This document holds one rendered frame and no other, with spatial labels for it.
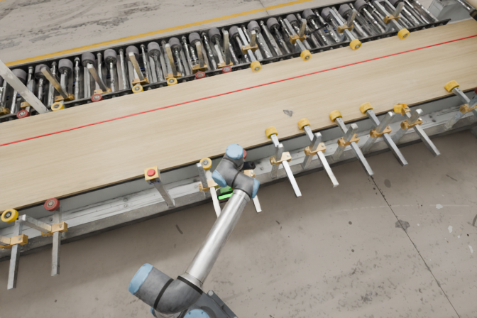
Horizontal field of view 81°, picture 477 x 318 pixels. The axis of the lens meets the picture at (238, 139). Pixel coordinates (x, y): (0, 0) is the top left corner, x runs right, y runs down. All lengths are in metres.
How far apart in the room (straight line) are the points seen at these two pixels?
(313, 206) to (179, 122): 1.50
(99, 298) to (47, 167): 1.18
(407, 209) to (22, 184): 3.13
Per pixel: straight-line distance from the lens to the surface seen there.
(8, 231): 2.61
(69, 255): 3.04
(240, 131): 2.04
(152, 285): 1.21
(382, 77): 2.64
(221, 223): 1.26
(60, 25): 5.15
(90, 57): 2.97
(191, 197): 2.06
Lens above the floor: 2.61
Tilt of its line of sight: 58 degrees down
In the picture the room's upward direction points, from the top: 1 degrees counter-clockwise
